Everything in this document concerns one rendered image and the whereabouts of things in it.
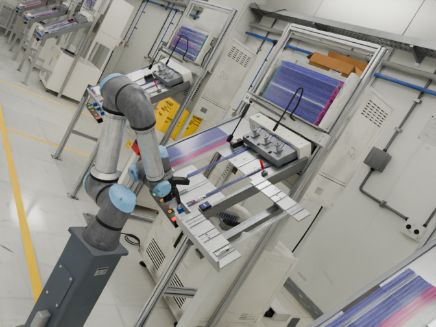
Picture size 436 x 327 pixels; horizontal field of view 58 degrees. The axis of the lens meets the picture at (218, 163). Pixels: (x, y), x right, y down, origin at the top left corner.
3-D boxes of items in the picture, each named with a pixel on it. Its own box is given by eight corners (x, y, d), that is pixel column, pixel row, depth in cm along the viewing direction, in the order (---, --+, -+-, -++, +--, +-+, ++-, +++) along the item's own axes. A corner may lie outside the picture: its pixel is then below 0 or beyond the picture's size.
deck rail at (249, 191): (194, 225, 191) (192, 216, 187) (193, 223, 192) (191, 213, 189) (308, 167, 214) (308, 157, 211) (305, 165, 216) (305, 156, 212)
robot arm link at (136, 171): (137, 177, 162) (159, 165, 167) (124, 164, 169) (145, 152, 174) (141, 190, 167) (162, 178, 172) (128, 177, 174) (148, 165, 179)
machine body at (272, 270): (174, 334, 219) (228, 243, 209) (133, 257, 272) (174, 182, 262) (250, 335, 261) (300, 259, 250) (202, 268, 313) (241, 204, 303)
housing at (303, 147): (300, 169, 215) (299, 148, 207) (250, 135, 252) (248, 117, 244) (311, 163, 218) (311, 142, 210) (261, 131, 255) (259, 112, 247)
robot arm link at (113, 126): (94, 212, 156) (119, 82, 135) (78, 193, 165) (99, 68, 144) (121, 207, 165) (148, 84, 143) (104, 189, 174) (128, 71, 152)
